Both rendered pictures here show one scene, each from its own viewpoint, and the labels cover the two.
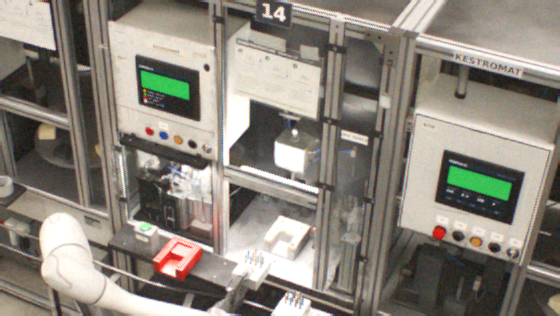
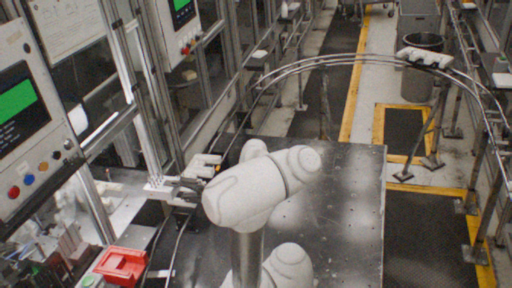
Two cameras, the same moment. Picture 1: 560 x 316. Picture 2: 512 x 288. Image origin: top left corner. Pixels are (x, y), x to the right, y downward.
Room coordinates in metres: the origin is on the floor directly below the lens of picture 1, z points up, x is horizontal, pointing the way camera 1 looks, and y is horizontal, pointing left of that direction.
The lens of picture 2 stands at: (2.04, 1.37, 2.13)
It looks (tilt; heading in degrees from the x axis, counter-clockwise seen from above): 34 degrees down; 262
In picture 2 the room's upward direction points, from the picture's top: 6 degrees counter-clockwise
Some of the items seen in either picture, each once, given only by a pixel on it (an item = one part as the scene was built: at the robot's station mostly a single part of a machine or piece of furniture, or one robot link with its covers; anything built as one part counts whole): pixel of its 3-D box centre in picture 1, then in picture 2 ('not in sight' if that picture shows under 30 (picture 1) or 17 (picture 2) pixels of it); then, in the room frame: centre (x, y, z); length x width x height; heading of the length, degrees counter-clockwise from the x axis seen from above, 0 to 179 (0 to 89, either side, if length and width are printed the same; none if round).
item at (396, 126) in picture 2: not in sight; (403, 130); (0.32, -1.50, 0.01); 1.00 x 0.55 x 0.01; 63
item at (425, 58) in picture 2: not in sight; (424, 60); (0.42, -1.18, 0.84); 0.37 x 0.14 x 0.10; 121
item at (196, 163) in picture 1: (163, 150); (42, 192); (2.57, 0.31, 1.37); 0.36 x 0.04 x 0.04; 63
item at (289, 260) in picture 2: not in sight; (289, 270); (1.85, 0.39, 0.85); 0.18 x 0.16 x 0.22; 19
